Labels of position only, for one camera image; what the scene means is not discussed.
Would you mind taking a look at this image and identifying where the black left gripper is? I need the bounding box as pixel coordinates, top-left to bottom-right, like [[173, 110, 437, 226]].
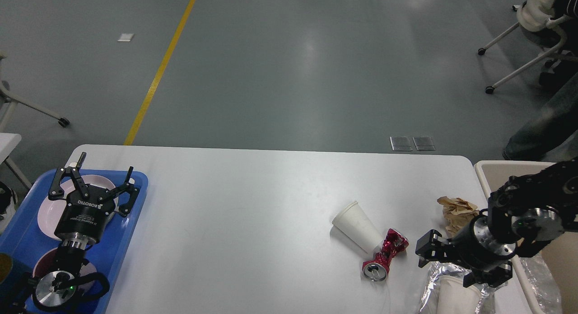
[[47, 152, 140, 248]]

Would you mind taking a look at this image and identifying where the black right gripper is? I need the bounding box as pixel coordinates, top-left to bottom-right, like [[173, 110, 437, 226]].
[[415, 215, 517, 289]]

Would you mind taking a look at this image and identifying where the foil small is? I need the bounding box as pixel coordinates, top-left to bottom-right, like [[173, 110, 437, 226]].
[[417, 261, 508, 314]]

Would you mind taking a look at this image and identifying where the pink plate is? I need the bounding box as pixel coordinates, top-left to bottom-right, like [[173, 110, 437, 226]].
[[37, 174, 115, 241]]

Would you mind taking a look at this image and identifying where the brown paper ball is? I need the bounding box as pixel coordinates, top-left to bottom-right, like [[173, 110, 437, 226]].
[[437, 196, 480, 238]]

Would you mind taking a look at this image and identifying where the pink mug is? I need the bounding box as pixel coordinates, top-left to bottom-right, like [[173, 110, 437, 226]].
[[32, 248, 97, 278]]

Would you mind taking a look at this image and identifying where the foil large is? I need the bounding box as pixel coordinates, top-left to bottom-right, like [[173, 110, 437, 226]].
[[520, 254, 562, 314]]

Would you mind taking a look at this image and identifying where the dark green mug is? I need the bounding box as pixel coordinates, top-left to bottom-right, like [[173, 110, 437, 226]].
[[0, 253, 32, 307]]

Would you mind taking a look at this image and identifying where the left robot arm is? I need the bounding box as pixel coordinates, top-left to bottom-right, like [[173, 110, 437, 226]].
[[1, 153, 148, 314]]

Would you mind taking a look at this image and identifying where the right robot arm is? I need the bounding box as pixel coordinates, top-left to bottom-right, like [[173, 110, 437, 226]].
[[415, 158, 578, 288]]

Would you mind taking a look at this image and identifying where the green plate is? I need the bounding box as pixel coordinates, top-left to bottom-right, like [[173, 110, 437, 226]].
[[103, 188, 118, 221]]

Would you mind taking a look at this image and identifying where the blue plastic tray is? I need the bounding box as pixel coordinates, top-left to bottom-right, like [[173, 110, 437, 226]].
[[0, 169, 149, 314]]

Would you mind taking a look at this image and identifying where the crushed red can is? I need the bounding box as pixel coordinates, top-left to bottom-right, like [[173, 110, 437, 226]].
[[363, 228, 409, 282]]

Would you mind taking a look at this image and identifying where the white side table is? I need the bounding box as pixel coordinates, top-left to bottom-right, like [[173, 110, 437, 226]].
[[0, 132, 32, 191]]

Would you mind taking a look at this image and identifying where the floor outlet plate right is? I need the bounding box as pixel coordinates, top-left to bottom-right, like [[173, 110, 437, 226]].
[[412, 136, 436, 151]]

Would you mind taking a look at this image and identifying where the floor outlet plate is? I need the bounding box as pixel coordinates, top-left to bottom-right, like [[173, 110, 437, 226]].
[[390, 136, 413, 152], [412, 136, 436, 151]]

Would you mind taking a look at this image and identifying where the floor outlet plate left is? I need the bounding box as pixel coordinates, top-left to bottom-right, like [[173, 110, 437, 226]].
[[390, 136, 413, 152]]

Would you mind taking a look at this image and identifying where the person in jeans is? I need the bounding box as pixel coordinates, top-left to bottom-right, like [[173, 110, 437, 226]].
[[502, 66, 578, 162]]

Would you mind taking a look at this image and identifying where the office chair right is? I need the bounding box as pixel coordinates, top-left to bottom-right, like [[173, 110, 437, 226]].
[[477, 0, 577, 94]]

